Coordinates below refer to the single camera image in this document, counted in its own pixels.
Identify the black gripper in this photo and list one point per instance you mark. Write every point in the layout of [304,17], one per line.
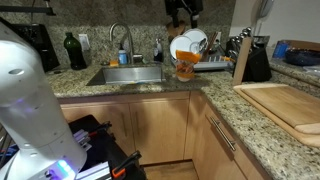
[185,4]

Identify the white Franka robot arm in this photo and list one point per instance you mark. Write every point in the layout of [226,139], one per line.
[30,100]

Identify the small wooden chopping board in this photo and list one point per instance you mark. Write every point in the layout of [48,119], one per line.
[286,103]

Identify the large wooden chopping board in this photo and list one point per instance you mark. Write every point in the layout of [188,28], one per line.
[313,140]

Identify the wooden spatula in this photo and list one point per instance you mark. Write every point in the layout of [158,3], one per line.
[182,26]

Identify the large white plate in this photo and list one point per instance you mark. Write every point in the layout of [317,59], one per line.
[180,45]
[196,34]

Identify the wooden spoon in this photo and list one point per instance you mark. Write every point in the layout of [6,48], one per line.
[170,30]

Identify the clear drinking glass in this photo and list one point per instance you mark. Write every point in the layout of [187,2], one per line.
[199,46]

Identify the brown wooden sticks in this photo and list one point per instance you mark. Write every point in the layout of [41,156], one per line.
[209,45]

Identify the dark dish soap bottle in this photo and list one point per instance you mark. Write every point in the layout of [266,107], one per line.
[158,53]

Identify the orange snack pouch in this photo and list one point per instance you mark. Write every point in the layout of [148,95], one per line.
[185,68]

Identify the grey dish rack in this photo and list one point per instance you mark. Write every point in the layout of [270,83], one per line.
[213,65]

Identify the steel kitchen faucet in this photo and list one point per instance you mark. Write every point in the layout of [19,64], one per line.
[131,43]

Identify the blue soap pump bottle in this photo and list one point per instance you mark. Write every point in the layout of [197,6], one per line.
[123,57]

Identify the stainless steel sink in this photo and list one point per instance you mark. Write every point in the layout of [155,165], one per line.
[133,75]

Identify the orange sponge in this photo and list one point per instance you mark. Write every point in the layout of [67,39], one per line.
[114,62]

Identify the black knife block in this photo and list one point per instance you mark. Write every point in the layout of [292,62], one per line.
[258,66]

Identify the blue box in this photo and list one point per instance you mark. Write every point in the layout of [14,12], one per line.
[280,50]

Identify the wooden cabinet door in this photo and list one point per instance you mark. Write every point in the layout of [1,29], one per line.
[160,130]
[100,113]
[210,160]

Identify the dark green glass bottle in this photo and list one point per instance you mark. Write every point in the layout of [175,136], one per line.
[75,53]

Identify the brown cardboard box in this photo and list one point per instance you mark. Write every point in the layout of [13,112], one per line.
[303,44]

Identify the dark blue bowl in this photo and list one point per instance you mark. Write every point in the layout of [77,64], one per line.
[301,57]

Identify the black countertop appliance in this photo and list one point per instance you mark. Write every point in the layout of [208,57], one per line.
[41,43]

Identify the wooden drawer front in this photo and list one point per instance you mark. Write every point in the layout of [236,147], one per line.
[245,161]

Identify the black robot cart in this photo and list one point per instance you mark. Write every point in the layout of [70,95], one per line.
[103,150]

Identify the aluminium extrusion bar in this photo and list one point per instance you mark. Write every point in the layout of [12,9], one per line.
[81,138]
[95,171]

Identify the black mounting bar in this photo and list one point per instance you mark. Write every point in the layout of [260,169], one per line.
[26,10]

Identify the white wall outlet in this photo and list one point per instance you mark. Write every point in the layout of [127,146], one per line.
[218,36]
[84,41]

